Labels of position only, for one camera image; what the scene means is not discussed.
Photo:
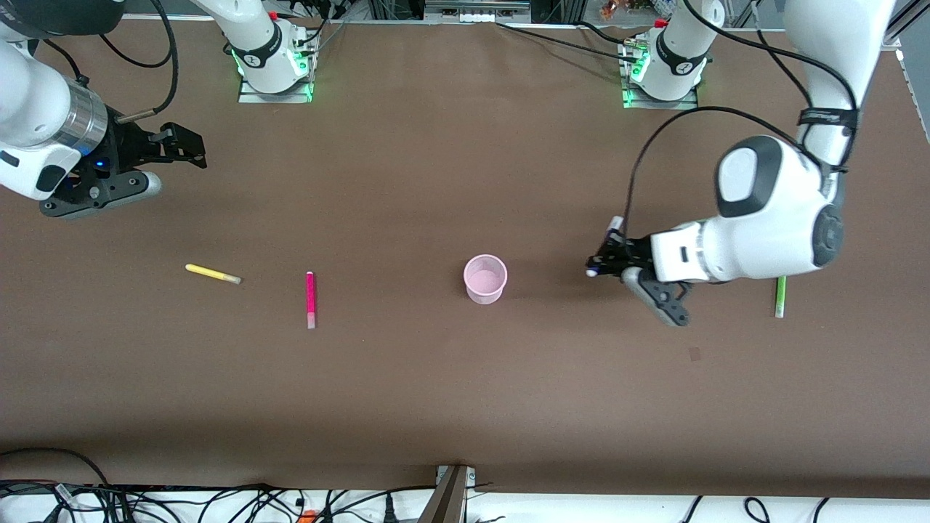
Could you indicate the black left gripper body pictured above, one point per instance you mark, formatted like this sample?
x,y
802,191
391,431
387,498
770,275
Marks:
x,y
633,253

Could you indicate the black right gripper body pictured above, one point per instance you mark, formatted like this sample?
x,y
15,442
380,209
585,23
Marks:
x,y
129,147

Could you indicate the purple marker pen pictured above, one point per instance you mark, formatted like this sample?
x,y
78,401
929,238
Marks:
x,y
616,225

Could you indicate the pink marker pen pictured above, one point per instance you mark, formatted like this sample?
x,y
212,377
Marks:
x,y
311,294

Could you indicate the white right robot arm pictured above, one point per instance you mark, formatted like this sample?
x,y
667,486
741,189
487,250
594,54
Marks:
x,y
29,94

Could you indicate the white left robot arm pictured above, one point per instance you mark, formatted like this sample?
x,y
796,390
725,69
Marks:
x,y
770,218

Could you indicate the pink mesh pen holder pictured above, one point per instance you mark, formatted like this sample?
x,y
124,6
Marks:
x,y
485,280

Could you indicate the yellow marker pen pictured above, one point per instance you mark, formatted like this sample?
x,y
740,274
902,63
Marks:
x,y
211,273

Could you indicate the green marker pen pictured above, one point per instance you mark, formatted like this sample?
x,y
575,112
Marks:
x,y
780,298

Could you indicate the orange background objects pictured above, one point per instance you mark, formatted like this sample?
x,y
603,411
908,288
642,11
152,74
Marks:
x,y
616,9

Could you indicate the grey metal connector box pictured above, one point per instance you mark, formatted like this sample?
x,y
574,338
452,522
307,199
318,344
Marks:
x,y
476,7

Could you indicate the black power plug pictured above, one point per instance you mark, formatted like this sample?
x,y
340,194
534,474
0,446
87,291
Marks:
x,y
389,512

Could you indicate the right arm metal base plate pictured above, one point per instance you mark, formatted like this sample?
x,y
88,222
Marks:
x,y
276,98

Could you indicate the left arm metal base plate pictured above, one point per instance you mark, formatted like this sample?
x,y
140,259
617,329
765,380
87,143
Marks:
x,y
661,105

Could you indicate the grey metal camera post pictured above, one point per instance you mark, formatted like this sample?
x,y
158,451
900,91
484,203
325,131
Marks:
x,y
450,501

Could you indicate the aluminium frame rail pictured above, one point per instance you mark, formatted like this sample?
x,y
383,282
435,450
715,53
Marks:
x,y
908,18

